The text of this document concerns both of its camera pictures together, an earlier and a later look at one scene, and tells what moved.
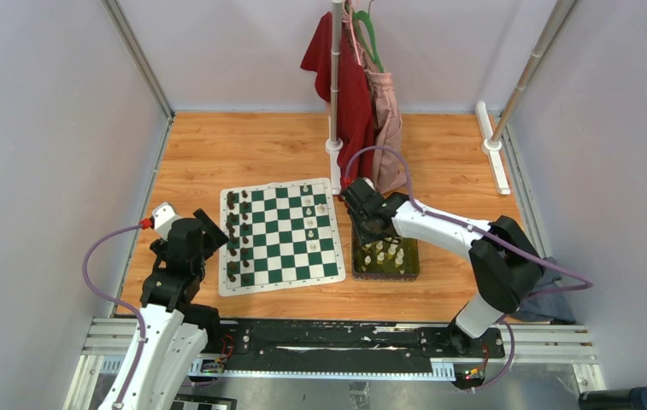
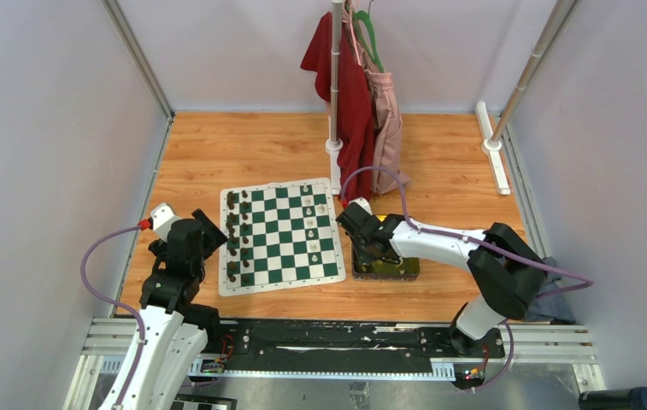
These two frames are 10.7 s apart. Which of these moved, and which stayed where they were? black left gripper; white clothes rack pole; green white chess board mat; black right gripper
Moved: black right gripper
Stayed: black left gripper; green white chess board mat; white clothes rack pole
